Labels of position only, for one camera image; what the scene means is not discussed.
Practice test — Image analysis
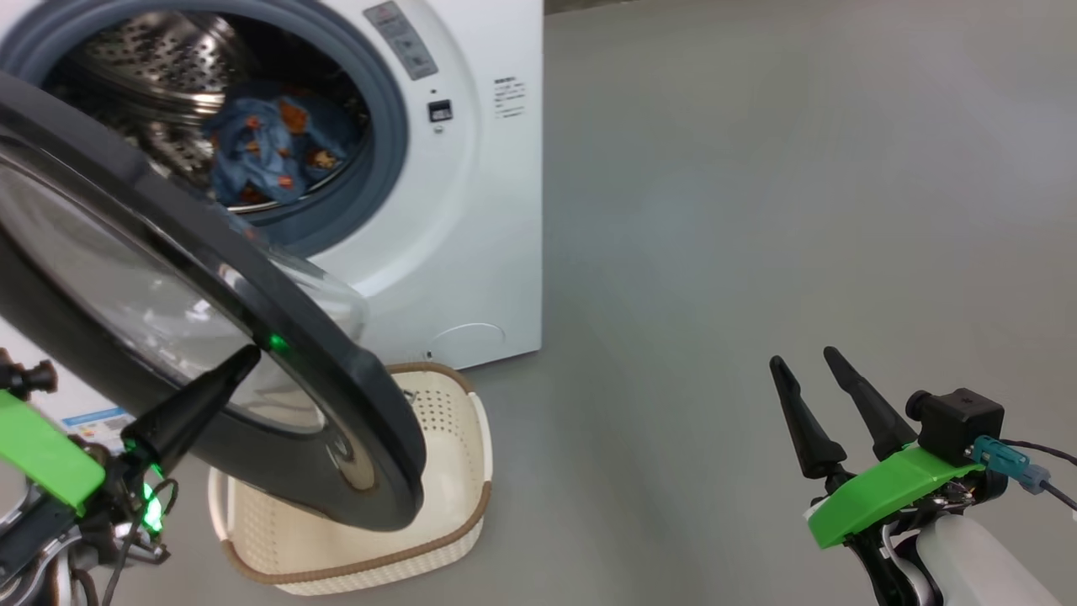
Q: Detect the thin black camera cable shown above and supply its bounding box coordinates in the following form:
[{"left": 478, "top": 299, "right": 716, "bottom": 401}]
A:
[
  {"left": 1001, "top": 439, "right": 1077, "bottom": 511},
  {"left": 97, "top": 478, "right": 179, "bottom": 606}
]

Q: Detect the grey rubber door seal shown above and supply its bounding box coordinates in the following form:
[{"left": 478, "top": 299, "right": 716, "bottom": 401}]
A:
[{"left": 0, "top": 0, "right": 410, "bottom": 258}]

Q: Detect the black printed instruction text label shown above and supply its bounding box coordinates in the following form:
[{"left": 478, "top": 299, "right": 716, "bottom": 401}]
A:
[{"left": 493, "top": 76, "right": 528, "bottom": 119}]

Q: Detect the white front-load washing machine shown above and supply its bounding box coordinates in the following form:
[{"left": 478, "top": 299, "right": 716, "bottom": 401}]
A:
[{"left": 0, "top": 0, "right": 544, "bottom": 422}]

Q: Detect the blue energy label sticker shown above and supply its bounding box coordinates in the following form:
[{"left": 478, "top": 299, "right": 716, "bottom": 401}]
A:
[{"left": 61, "top": 407, "right": 135, "bottom": 455}]

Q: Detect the perforated steel washer drum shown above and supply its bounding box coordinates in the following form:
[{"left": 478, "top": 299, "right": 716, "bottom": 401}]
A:
[{"left": 42, "top": 10, "right": 371, "bottom": 211}]

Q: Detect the thin black left camera cable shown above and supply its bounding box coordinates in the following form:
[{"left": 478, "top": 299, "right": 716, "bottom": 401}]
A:
[{"left": 97, "top": 478, "right": 179, "bottom": 606}]

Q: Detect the blue printed garment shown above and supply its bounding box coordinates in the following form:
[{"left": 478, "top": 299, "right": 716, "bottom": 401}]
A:
[{"left": 202, "top": 94, "right": 358, "bottom": 209}]

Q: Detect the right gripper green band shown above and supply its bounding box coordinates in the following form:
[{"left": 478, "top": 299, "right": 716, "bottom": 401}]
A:
[{"left": 769, "top": 346, "right": 1006, "bottom": 606}]

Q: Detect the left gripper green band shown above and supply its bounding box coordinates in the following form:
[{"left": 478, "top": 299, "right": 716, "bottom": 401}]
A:
[{"left": 0, "top": 343, "right": 262, "bottom": 561}]

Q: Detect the round white filter cover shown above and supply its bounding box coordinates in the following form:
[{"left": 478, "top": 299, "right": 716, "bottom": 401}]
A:
[{"left": 425, "top": 323, "right": 507, "bottom": 364}]

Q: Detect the teal right camera cable connector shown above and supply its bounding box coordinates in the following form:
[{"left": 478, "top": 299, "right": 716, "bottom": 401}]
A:
[{"left": 968, "top": 436, "right": 1053, "bottom": 494}]

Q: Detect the thin black right camera cable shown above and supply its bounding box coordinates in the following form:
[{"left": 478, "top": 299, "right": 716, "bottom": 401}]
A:
[{"left": 1001, "top": 439, "right": 1077, "bottom": 511}]

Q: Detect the grey warning sticker red triangle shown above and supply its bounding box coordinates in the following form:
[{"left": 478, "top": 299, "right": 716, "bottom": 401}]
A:
[{"left": 363, "top": 2, "right": 439, "bottom": 82}]

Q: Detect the black round glass washer door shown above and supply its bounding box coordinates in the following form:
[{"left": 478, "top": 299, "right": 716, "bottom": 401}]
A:
[{"left": 0, "top": 72, "right": 427, "bottom": 533}]

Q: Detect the cream perforated basket brown rim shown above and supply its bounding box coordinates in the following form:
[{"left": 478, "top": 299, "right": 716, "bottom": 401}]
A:
[{"left": 208, "top": 362, "right": 493, "bottom": 596}]

